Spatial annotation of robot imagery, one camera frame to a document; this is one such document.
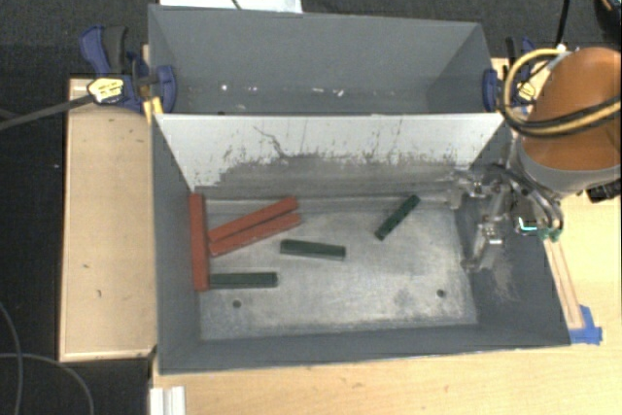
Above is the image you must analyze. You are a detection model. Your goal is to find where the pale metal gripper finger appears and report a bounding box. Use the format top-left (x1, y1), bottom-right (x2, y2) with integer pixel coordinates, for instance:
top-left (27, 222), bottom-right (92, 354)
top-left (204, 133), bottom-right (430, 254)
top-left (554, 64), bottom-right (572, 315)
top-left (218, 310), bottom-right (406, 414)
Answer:
top-left (460, 223), bottom-right (504, 271)
top-left (446, 177), bottom-right (490, 211)

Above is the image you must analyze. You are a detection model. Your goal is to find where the dark green flat block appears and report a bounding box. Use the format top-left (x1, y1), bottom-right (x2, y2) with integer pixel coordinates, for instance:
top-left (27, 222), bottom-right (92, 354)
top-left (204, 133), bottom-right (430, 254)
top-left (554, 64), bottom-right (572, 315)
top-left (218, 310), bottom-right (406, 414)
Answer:
top-left (373, 194), bottom-right (422, 242)
top-left (209, 271), bottom-right (279, 291)
top-left (279, 239), bottom-right (347, 262)

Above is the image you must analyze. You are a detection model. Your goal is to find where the grey metal bin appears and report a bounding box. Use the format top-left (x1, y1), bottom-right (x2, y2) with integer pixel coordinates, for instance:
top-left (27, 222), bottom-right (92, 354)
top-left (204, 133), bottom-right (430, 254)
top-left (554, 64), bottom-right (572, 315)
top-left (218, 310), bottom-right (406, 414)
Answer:
top-left (147, 4), bottom-right (572, 375)

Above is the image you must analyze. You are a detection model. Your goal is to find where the red-brown flat block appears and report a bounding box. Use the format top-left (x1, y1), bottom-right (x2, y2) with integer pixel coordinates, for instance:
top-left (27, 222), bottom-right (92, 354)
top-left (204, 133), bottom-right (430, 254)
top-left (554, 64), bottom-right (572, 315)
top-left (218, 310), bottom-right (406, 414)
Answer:
top-left (208, 212), bottom-right (302, 258)
top-left (207, 195), bottom-right (299, 244)
top-left (189, 192), bottom-right (212, 293)

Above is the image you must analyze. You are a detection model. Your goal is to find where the pale wood flat board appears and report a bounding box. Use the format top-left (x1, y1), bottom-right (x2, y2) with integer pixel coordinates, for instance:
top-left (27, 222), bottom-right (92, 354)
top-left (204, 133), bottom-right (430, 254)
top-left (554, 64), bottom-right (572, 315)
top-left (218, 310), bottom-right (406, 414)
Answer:
top-left (58, 78), bottom-right (158, 363)

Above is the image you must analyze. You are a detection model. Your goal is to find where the black cylinder on white bracket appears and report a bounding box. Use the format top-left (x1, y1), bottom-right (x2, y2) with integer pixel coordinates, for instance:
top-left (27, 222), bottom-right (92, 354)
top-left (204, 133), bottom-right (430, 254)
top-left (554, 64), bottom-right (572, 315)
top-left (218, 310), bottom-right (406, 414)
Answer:
top-left (584, 179), bottom-right (622, 204)

